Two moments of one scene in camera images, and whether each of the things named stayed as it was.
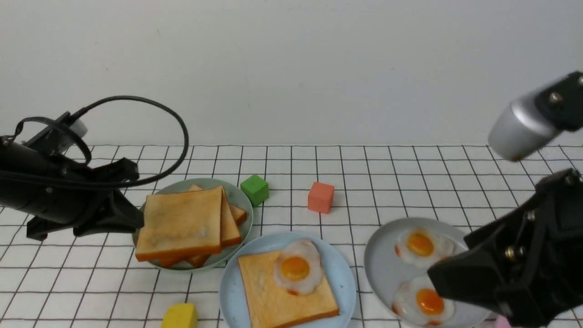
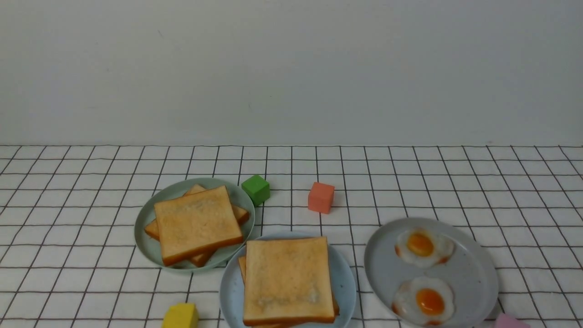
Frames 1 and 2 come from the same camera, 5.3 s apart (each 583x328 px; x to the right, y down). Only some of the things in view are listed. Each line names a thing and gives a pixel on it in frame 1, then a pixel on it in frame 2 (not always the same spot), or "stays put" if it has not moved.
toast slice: (181, 222) to (287, 281)
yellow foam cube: (181, 315) stays put
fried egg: (420, 247) stays put
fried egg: (418, 301) stays put
